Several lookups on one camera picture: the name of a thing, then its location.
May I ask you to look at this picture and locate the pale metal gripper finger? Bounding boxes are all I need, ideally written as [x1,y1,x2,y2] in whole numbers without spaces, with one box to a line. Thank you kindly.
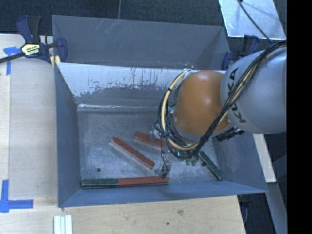
[155,154,173,179]
[149,127,162,142]

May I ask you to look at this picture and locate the red-brown flat block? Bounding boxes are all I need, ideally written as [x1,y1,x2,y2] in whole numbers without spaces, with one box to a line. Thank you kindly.
[109,136,156,171]
[133,131,169,151]
[117,175,170,187]

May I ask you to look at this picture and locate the dark green flat block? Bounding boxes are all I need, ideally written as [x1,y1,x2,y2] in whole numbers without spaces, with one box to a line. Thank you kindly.
[197,151,225,181]
[80,178,119,189]

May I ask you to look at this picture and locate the grey metal bin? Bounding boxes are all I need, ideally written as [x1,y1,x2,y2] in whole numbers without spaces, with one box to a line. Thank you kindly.
[51,15,269,208]

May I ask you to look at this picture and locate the pale wood board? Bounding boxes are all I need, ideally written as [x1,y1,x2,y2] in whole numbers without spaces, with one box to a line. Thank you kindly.
[8,57,59,201]

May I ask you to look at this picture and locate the black cylinder on white bracket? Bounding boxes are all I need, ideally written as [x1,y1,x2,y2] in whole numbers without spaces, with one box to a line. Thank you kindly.
[215,128,246,142]

